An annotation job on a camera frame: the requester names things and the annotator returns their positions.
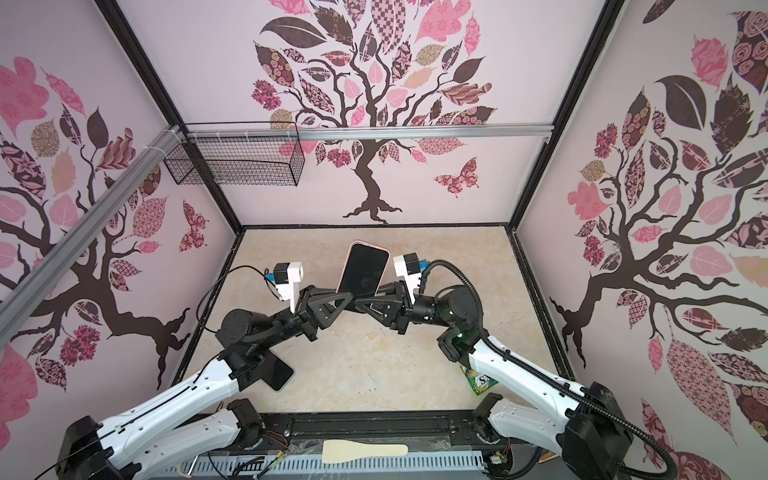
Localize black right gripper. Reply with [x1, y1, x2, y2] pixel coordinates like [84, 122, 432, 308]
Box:
[362, 283, 454, 340]

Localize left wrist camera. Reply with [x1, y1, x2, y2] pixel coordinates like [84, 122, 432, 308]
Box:
[267, 262, 304, 313]

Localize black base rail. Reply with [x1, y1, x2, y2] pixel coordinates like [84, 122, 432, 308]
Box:
[149, 409, 541, 480]

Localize purple smartphone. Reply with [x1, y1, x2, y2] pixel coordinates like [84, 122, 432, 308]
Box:
[339, 242, 391, 299]

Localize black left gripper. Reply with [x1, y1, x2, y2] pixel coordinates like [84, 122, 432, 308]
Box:
[259, 287, 353, 350]

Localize black vertical frame post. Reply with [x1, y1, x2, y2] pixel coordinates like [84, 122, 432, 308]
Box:
[94, 0, 244, 236]

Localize green candy bag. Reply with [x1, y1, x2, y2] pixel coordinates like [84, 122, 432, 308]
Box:
[460, 365, 498, 396]

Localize black wire basket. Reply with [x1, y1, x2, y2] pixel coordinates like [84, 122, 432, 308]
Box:
[164, 120, 305, 187]

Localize white slotted cable duct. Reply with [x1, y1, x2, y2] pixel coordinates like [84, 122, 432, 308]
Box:
[170, 451, 486, 479]

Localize aluminium rail back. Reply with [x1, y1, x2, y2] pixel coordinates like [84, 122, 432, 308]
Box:
[186, 123, 554, 142]

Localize aluminium rail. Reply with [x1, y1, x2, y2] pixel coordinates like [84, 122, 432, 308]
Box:
[186, 123, 554, 142]
[1, 125, 183, 345]

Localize black corrugated cable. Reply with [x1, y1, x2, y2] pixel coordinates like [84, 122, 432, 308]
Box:
[419, 259, 679, 480]

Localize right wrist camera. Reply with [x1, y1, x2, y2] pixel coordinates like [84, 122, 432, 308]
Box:
[393, 252, 428, 303]

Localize beige wooden spatula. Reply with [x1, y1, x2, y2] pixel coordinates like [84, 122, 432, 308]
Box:
[321, 440, 409, 465]

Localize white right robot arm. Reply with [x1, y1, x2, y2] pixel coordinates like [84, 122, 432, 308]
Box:
[354, 282, 633, 479]

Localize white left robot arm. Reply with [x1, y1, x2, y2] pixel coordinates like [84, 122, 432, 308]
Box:
[53, 287, 354, 479]

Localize black smartphone on table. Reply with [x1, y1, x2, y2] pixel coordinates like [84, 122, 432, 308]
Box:
[253, 350, 294, 392]

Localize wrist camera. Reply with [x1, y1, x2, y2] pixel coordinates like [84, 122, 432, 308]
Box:
[393, 252, 428, 303]
[267, 262, 304, 313]

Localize aluminium rail left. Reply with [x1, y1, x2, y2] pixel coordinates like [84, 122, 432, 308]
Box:
[1, 125, 183, 345]

